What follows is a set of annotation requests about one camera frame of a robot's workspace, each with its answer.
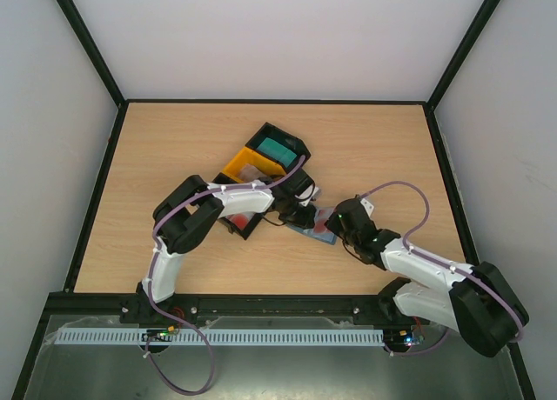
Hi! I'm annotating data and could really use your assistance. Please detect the teal card holder wallet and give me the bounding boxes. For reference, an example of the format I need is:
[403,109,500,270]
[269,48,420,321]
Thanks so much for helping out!
[288,207,337,245]

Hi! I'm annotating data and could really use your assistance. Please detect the black bin with red cards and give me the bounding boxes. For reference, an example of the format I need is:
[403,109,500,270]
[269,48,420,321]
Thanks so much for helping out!
[212,171,265,241]

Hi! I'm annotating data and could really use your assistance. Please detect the black bin with teal cards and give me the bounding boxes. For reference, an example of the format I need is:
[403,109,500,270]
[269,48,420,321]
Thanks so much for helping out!
[245,122,312,173]

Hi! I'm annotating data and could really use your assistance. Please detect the yellow bin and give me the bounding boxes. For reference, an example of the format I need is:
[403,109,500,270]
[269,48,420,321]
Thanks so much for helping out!
[222,146,286,183]

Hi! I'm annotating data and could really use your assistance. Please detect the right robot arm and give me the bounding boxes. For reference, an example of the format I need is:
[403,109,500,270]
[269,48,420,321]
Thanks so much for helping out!
[325,197,529,357]

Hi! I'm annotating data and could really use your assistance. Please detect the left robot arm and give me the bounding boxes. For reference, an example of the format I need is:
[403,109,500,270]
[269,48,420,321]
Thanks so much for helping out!
[142,169,320,303]

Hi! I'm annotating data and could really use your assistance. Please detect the teal card stack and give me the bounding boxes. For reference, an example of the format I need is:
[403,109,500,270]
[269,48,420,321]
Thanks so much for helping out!
[256,137,297,167]

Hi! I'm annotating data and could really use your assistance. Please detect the white floral card stack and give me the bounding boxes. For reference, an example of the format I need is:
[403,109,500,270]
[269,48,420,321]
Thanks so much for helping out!
[237,163,267,183]

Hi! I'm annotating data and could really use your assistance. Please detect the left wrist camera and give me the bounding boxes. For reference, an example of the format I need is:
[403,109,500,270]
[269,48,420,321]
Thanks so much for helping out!
[297,183,321,206]

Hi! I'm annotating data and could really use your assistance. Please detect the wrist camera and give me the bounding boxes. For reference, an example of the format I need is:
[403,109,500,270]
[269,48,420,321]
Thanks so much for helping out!
[297,183,321,206]
[356,195,374,217]

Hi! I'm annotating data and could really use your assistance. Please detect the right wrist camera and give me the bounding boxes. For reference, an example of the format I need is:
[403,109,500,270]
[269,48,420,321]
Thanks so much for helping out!
[356,195,374,217]

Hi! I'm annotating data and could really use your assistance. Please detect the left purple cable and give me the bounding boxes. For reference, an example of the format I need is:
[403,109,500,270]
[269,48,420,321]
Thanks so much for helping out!
[146,154,305,395]

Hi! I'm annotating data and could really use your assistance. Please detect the white slotted cable duct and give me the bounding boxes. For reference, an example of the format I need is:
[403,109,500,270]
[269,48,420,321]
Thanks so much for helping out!
[45,327,384,347]

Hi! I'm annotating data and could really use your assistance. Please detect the black metal frame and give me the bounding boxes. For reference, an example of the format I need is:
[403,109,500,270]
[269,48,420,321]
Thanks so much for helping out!
[12,0,536,400]

